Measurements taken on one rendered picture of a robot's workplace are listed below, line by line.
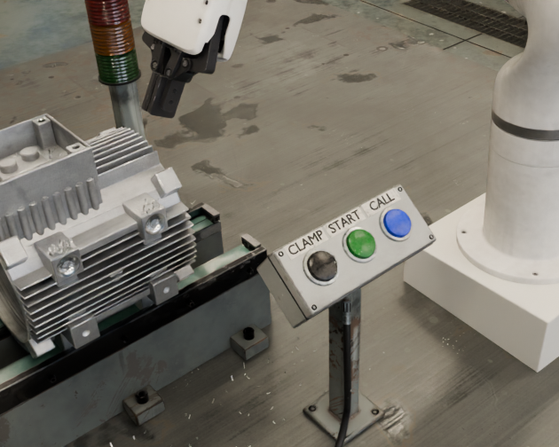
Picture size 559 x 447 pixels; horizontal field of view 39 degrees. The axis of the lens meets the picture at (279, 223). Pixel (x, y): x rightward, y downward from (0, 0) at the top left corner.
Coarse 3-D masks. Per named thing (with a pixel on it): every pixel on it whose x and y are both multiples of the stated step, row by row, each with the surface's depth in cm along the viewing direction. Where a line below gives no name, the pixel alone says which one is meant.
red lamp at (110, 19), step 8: (88, 0) 108; (96, 0) 107; (104, 0) 107; (112, 0) 108; (120, 0) 108; (88, 8) 109; (96, 8) 108; (104, 8) 108; (112, 8) 108; (120, 8) 109; (128, 8) 111; (88, 16) 110; (96, 16) 109; (104, 16) 108; (112, 16) 109; (120, 16) 109; (128, 16) 111; (96, 24) 109; (104, 24) 109; (112, 24) 109
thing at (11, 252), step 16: (112, 128) 91; (160, 176) 83; (176, 176) 84; (160, 192) 84; (16, 240) 75; (0, 256) 75; (16, 256) 74; (176, 272) 90; (192, 272) 91; (32, 352) 82
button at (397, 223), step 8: (384, 216) 78; (392, 216) 78; (400, 216) 78; (408, 216) 78; (384, 224) 77; (392, 224) 77; (400, 224) 78; (408, 224) 78; (392, 232) 77; (400, 232) 77; (408, 232) 78
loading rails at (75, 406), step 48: (192, 288) 93; (240, 288) 98; (0, 336) 90; (144, 336) 91; (192, 336) 96; (240, 336) 101; (0, 384) 82; (48, 384) 85; (96, 384) 89; (144, 384) 95; (0, 432) 83; (48, 432) 88
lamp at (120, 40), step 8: (120, 24) 110; (128, 24) 111; (96, 32) 110; (104, 32) 110; (112, 32) 110; (120, 32) 110; (128, 32) 111; (96, 40) 111; (104, 40) 111; (112, 40) 111; (120, 40) 111; (128, 40) 112; (96, 48) 112; (104, 48) 111; (112, 48) 111; (120, 48) 112; (128, 48) 112
